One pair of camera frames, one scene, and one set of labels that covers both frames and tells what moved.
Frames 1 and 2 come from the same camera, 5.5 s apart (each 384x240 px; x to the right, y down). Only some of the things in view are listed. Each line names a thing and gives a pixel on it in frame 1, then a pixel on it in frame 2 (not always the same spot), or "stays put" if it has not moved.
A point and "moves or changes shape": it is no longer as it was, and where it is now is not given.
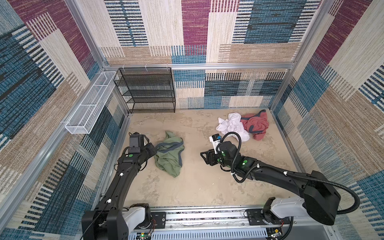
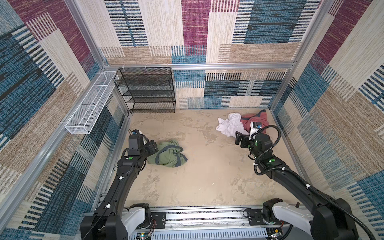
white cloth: [234, 124] stays put
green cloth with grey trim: [168, 154] moves or changes shape
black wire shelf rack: [150, 89] stays put
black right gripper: [210, 157] -> [244, 138]
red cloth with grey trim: [256, 124] stays put
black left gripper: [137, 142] stays put
